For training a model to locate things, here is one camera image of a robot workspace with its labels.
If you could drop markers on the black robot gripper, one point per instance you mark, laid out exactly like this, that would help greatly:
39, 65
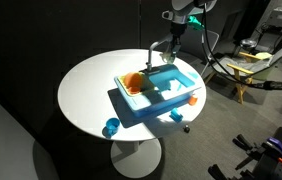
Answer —
177, 30

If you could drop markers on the white cream container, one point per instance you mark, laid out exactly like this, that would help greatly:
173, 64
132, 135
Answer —
168, 55

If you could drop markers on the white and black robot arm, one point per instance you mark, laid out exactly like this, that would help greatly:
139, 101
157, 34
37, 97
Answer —
179, 15

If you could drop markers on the yellow dish rack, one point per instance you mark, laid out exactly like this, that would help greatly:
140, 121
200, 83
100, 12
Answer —
147, 85

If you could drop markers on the grey chair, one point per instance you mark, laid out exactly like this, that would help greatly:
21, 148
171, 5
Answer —
199, 43

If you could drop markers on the grey toy faucet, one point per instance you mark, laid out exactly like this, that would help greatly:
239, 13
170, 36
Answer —
154, 55

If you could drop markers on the teal round saucer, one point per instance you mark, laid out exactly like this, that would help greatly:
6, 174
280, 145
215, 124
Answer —
193, 75

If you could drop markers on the light blue toy sink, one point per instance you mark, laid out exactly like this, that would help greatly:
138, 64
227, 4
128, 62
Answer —
164, 94

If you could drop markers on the orange toy plate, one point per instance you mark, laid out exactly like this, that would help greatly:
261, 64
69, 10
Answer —
133, 79

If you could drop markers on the orange toy cup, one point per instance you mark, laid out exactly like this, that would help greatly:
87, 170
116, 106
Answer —
192, 100

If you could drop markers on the orange toy bowl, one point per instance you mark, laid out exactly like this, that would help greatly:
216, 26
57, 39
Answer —
134, 90

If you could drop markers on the round white table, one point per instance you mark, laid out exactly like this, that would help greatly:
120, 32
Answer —
88, 96

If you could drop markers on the blue toy cup lying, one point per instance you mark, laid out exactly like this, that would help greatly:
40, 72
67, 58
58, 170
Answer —
176, 115

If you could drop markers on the blue toy mug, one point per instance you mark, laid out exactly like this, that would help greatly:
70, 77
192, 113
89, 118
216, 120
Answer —
112, 126

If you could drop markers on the purple orange clamp tool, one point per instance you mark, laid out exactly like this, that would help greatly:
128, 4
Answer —
273, 148

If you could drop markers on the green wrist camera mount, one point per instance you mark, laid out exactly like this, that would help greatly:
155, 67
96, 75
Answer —
195, 23

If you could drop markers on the black clamp handles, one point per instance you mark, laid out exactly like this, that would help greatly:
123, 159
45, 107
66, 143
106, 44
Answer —
254, 152

